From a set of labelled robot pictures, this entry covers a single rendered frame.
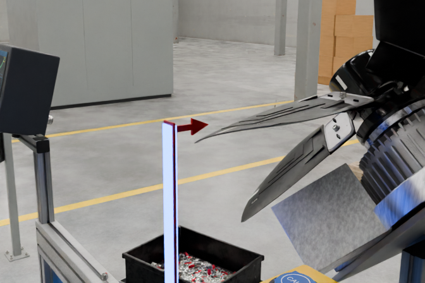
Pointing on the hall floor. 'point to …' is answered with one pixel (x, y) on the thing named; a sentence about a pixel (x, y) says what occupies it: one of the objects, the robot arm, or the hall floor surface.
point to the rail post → (44, 270)
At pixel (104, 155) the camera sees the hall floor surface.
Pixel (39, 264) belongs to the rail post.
